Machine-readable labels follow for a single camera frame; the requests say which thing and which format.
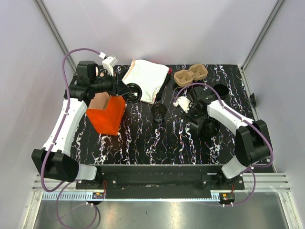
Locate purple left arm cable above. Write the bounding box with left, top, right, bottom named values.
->
left=40, top=48, right=105, bottom=229

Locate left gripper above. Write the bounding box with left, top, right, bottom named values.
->
left=91, top=70, right=132, bottom=96

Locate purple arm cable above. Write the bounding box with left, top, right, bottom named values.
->
left=175, top=82, right=274, bottom=206
left=40, top=48, right=105, bottom=229

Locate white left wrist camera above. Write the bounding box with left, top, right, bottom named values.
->
left=99, top=52, right=118, bottom=76

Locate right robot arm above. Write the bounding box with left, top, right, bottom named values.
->
left=173, top=83, right=273, bottom=189

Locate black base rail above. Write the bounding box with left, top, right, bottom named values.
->
left=76, top=165, right=244, bottom=201

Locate stack of white napkins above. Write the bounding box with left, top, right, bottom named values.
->
left=122, top=59, right=169, bottom=104

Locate black tall coffee cup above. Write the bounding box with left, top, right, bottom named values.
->
left=151, top=103, right=167, bottom=123

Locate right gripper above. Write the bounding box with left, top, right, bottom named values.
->
left=181, top=101, right=205, bottom=128

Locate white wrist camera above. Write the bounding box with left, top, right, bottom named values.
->
left=173, top=96, right=191, bottom=113
left=99, top=52, right=118, bottom=76

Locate black cup lid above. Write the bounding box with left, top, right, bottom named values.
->
left=122, top=83, right=142, bottom=104
left=201, top=118, right=220, bottom=138

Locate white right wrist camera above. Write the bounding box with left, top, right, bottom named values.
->
left=173, top=96, right=191, bottom=113

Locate brown pulp cup carrier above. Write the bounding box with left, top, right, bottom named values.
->
left=90, top=92, right=110, bottom=110

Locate orange paper bag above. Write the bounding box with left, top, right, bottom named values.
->
left=86, top=96, right=126, bottom=135

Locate black cloth under napkins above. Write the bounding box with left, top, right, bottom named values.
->
left=155, top=67, right=172, bottom=102

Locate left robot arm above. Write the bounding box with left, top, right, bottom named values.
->
left=31, top=57, right=131, bottom=189

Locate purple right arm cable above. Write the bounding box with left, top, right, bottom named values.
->
left=175, top=82, right=274, bottom=206

